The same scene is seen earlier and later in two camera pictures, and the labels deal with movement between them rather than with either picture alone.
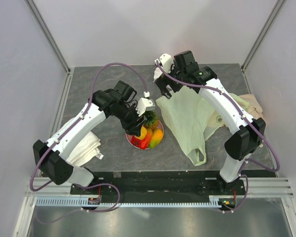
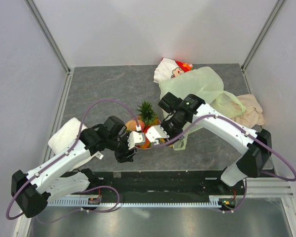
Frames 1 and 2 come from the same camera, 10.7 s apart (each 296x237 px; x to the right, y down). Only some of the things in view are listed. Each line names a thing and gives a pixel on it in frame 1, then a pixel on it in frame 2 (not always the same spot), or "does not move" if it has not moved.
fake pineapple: [152, 121] does not move
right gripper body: [163, 81] -> [172, 126]
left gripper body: [128, 116] -> [120, 148]
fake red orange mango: [146, 142] does not move
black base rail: [160, 184] does not move
